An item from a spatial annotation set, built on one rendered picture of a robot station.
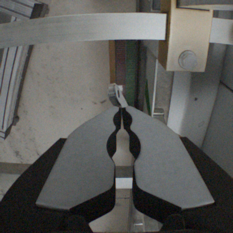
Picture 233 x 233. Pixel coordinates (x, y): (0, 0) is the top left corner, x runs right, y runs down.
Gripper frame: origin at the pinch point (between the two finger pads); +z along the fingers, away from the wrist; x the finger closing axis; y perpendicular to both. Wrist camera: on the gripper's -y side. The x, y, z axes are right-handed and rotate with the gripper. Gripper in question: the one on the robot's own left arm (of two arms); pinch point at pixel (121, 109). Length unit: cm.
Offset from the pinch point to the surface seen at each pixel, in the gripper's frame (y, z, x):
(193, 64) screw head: -1.0, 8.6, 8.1
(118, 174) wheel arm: 18.8, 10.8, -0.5
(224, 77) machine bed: 8.3, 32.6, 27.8
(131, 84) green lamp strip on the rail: 8.1, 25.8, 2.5
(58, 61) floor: 19, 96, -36
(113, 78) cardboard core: 29, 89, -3
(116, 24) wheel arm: -4.9, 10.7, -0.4
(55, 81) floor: 32, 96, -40
